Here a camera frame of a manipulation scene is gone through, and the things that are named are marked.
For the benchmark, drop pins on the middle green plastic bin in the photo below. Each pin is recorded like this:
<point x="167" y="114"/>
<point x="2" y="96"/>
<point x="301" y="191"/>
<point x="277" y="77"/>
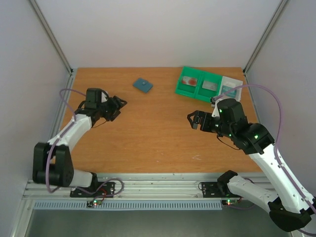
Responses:
<point x="204" y="94"/>

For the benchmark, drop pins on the small circuit board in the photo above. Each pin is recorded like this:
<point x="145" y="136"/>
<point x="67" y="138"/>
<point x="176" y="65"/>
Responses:
<point x="230" y="202"/>
<point x="95" y="203"/>

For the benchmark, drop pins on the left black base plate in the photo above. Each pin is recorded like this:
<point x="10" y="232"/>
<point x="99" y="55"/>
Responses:
<point x="91" y="192"/>

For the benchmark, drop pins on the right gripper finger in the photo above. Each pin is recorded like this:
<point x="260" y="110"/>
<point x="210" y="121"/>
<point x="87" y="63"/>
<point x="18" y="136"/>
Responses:
<point x="194" y="115"/>
<point x="193" y="124"/>

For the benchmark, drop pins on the blue card holder wallet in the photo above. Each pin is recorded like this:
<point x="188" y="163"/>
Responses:
<point x="143" y="85"/>

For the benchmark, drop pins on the white plastic bin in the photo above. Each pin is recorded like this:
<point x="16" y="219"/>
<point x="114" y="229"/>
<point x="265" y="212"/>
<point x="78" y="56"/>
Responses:
<point x="224" y="80"/>

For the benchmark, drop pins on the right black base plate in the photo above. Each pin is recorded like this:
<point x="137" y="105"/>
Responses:
<point x="211" y="190"/>

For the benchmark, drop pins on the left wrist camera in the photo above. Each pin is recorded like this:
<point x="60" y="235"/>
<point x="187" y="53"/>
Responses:
<point x="104" y="96"/>

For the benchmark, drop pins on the aluminium corner post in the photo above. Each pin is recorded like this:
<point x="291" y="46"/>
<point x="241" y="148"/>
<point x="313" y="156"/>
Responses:
<point x="265" y="35"/>
<point x="38" y="12"/>

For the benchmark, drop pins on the left aluminium corner post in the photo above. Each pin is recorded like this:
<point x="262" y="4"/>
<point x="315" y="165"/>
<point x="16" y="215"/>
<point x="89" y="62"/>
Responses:
<point x="38" y="12"/>

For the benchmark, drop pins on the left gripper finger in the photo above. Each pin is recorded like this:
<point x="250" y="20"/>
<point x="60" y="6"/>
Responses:
<point x="114" y="116"/>
<point x="119" y="102"/>

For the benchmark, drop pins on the left green plastic bin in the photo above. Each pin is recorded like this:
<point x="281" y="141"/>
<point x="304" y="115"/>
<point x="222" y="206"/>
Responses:
<point x="187" y="90"/>

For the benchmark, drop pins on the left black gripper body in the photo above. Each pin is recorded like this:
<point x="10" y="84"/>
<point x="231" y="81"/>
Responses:
<point x="105" y="110"/>

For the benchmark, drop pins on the green plastic bin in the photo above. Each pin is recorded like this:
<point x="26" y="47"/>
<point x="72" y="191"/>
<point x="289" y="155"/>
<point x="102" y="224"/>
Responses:
<point x="204" y="94"/>
<point x="187" y="90"/>

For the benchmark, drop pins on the right small circuit board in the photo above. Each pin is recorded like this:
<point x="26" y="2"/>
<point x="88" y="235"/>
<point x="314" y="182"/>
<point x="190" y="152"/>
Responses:
<point x="230" y="202"/>

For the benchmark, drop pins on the aluminium front rail frame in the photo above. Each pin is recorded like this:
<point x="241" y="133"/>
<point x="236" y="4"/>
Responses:
<point x="155" y="186"/>

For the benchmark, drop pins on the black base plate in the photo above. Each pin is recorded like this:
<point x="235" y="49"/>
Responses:
<point x="91" y="192"/>
<point x="211" y="190"/>

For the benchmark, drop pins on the grey card in bin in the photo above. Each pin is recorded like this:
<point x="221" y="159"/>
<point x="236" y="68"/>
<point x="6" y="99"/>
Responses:
<point x="209" y="85"/>

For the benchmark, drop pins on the teal card in white bin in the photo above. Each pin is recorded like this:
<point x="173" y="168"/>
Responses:
<point x="228" y="86"/>

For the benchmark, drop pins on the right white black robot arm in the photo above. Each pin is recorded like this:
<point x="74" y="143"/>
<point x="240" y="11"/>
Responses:
<point x="290" y="206"/>

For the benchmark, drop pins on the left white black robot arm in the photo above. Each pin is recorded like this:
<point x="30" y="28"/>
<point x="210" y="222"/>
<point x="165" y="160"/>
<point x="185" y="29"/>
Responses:
<point x="52" y="162"/>

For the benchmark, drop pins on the left small circuit board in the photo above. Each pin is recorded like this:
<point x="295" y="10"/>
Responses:
<point x="95" y="203"/>

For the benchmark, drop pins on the grey slotted cable duct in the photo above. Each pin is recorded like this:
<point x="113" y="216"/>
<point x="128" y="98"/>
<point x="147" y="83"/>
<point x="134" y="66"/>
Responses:
<point x="128" y="205"/>

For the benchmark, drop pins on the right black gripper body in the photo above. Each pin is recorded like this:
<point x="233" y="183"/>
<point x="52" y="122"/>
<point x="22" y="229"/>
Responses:
<point x="200" y="121"/>

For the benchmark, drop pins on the right aluminium corner post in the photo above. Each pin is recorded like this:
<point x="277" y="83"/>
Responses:
<point x="265" y="35"/>

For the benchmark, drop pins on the red patterned card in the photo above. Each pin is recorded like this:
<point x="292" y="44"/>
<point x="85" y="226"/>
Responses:
<point x="186" y="80"/>

